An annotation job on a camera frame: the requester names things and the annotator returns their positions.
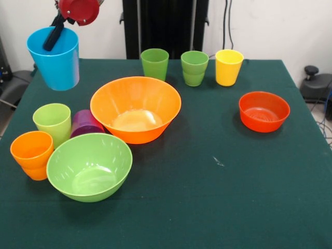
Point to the orange cup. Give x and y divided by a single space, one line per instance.
28 147
36 173

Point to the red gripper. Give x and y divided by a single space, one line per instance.
80 10

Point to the grey black device base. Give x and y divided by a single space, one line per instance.
15 83
316 88

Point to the blue cup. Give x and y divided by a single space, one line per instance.
59 75

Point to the dark green tablecloth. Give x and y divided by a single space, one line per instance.
207 181

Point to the yellow cup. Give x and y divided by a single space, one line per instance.
228 75

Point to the lime green cup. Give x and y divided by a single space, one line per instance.
54 127

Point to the red bowl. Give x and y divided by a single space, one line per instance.
264 124

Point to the large green bowl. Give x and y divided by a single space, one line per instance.
88 186

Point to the black equipment box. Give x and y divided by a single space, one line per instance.
3 67

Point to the large orange bowl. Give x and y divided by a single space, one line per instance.
160 124

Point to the purple cup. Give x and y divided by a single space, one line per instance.
83 124

